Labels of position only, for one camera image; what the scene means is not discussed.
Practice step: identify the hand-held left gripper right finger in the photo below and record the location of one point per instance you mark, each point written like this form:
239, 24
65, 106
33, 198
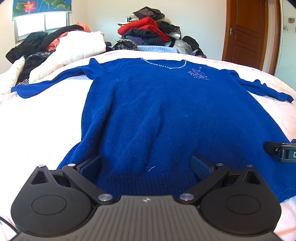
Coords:
200, 167

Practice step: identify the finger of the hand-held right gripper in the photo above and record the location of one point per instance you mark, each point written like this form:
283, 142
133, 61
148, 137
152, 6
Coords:
271, 148

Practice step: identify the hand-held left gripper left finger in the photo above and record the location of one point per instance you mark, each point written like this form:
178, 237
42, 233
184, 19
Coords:
90, 167

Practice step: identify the blue knit sweater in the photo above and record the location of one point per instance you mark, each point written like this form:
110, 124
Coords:
150, 115

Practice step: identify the pile of clothes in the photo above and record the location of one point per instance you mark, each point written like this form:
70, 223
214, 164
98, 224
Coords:
148, 30

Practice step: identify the bed with pink sheet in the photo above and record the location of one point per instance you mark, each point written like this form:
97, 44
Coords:
46, 127

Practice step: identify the brown wooden door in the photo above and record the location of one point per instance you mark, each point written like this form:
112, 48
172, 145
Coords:
247, 34

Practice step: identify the dark patterned cloth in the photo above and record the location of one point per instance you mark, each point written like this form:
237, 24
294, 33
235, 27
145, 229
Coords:
34, 61

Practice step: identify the clear plastic bag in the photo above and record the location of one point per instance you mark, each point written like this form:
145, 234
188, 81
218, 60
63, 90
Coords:
183, 47

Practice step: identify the white floral quilt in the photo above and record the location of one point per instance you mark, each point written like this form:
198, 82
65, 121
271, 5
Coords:
12, 69

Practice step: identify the light blue knit cloth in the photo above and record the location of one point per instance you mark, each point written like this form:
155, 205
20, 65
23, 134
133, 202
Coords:
157, 49

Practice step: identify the orange garment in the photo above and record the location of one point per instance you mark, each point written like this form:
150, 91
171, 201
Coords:
54, 44

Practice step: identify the black garment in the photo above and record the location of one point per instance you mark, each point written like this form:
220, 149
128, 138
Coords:
30, 42

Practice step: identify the window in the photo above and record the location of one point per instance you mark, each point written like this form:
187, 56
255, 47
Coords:
41, 25

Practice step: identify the lotus flower window blind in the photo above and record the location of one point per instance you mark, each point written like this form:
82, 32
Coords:
39, 7

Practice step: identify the flower wall sticker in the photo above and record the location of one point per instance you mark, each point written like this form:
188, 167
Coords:
288, 24

